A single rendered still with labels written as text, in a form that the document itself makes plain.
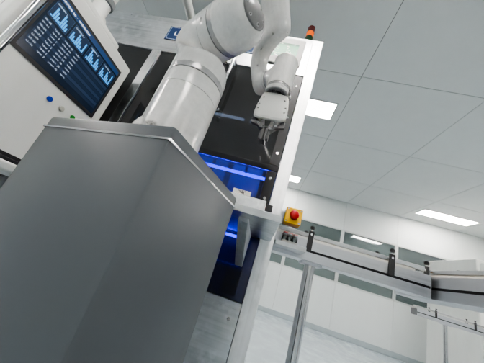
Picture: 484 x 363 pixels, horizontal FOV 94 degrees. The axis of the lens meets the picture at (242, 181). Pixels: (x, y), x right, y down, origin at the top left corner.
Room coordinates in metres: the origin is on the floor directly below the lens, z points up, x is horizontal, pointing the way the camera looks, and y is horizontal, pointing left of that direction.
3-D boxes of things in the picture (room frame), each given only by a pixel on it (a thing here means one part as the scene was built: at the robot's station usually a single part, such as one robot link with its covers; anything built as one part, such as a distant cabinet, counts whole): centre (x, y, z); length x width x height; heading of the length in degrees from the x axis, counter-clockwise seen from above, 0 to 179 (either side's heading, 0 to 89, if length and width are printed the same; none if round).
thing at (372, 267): (1.07, -0.57, 0.92); 0.69 x 0.15 x 0.16; 81
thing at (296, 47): (0.98, 0.00, 1.96); 0.21 x 0.01 x 0.21; 81
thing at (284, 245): (1.01, -0.29, 0.87); 0.14 x 0.13 x 0.02; 171
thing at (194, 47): (0.43, 0.18, 1.16); 0.19 x 0.12 x 0.24; 46
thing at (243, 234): (0.81, -0.07, 0.79); 0.34 x 0.03 x 0.13; 171
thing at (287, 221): (0.97, -0.27, 0.99); 0.08 x 0.07 x 0.07; 171
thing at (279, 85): (0.59, -0.02, 1.27); 0.09 x 0.08 x 0.03; 80
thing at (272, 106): (0.59, -0.02, 1.21); 0.10 x 0.07 x 0.11; 80
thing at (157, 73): (1.09, 0.51, 1.50); 0.47 x 0.01 x 0.59; 81
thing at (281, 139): (0.97, -0.12, 1.40); 0.05 x 0.01 x 0.80; 81
